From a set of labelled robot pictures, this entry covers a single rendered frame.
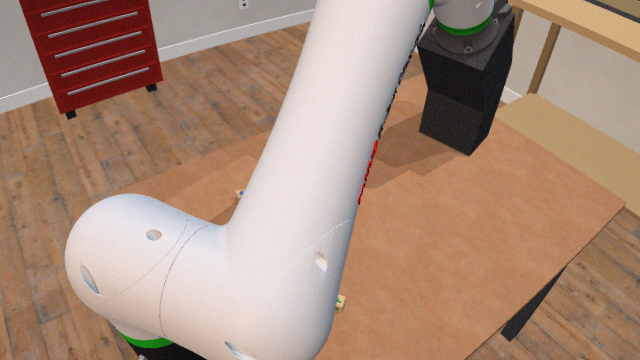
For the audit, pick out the beige letter block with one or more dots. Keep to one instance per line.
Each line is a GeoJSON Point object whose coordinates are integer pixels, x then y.
{"type": "Point", "coordinates": [340, 303]}
{"type": "Point", "coordinates": [239, 194]}

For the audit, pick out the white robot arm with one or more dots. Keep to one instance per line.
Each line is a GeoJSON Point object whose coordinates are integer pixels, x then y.
{"type": "Point", "coordinates": [265, 285]}

